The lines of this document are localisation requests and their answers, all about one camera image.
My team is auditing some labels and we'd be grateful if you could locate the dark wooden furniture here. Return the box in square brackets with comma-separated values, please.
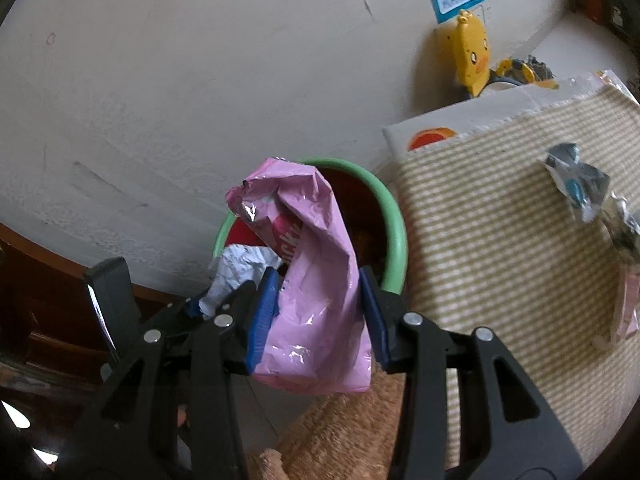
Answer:
[0, 222, 186, 411]

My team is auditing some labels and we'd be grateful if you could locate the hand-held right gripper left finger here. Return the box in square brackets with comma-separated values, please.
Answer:
[57, 266, 281, 480]

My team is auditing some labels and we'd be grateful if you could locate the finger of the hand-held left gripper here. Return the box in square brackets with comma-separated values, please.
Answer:
[137, 296, 208, 341]

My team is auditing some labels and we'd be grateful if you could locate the yellow duck toy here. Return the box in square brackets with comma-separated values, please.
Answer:
[434, 9, 493, 101]

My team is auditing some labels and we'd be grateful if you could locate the striped beige cloth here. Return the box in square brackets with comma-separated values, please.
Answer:
[395, 80, 640, 480]

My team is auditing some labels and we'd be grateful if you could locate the yellow toy vehicle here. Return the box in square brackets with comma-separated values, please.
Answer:
[487, 55, 560, 92]

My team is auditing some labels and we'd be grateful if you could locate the pink snack bag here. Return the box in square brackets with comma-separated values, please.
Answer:
[225, 157, 373, 393]

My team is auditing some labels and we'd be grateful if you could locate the person's brown fuzzy clothing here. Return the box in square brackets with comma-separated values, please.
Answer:
[247, 370, 461, 480]

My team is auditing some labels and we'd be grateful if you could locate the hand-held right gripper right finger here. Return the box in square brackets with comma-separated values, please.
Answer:
[359, 266, 586, 480]

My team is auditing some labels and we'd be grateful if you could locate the red bucket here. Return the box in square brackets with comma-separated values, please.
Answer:
[580, 0, 608, 23]

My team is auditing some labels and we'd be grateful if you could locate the cardboard box with orange spot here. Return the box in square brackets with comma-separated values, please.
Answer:
[382, 77, 598, 161]

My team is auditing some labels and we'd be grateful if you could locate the blue silver crumpled wrapper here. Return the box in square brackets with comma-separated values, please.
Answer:
[539, 142, 612, 223]

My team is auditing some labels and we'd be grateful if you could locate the pale pink wrapper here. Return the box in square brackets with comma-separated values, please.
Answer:
[592, 260, 640, 348]

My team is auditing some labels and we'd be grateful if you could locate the clear plastic packet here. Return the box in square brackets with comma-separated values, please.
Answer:
[592, 69, 636, 98]

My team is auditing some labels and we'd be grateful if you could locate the green rimmed red trash bin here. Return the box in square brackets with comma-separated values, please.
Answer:
[212, 158, 408, 296]

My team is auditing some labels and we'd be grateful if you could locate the white wrapper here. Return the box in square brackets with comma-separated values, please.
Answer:
[200, 244, 283, 318]

